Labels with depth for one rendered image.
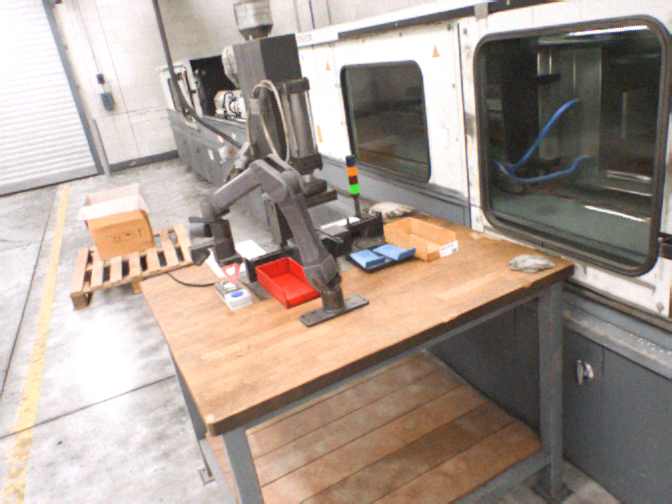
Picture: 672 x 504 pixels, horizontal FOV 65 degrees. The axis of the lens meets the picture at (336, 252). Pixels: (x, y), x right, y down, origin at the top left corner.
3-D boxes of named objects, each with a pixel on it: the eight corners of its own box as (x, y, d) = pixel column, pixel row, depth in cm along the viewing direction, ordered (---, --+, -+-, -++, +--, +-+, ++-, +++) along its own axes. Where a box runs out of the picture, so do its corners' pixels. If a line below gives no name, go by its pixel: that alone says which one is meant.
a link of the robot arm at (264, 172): (193, 204, 151) (264, 153, 134) (212, 194, 158) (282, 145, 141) (216, 240, 152) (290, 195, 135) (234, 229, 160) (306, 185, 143)
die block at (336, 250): (302, 269, 182) (298, 249, 179) (291, 261, 191) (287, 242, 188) (352, 252, 190) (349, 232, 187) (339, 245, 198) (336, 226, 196)
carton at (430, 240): (427, 264, 172) (425, 242, 169) (385, 245, 193) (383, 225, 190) (458, 253, 177) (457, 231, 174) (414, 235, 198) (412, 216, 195)
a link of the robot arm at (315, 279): (307, 274, 143) (325, 275, 141) (321, 261, 150) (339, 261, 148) (311, 295, 145) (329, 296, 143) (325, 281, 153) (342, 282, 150)
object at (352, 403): (287, 687, 145) (207, 424, 112) (198, 469, 228) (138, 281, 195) (573, 492, 188) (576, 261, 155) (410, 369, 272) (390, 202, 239)
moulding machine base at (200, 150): (178, 162, 979) (164, 109, 943) (231, 150, 1013) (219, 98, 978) (268, 237, 501) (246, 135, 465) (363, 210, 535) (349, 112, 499)
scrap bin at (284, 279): (287, 309, 156) (283, 291, 153) (258, 283, 177) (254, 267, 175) (323, 296, 160) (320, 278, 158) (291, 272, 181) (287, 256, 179)
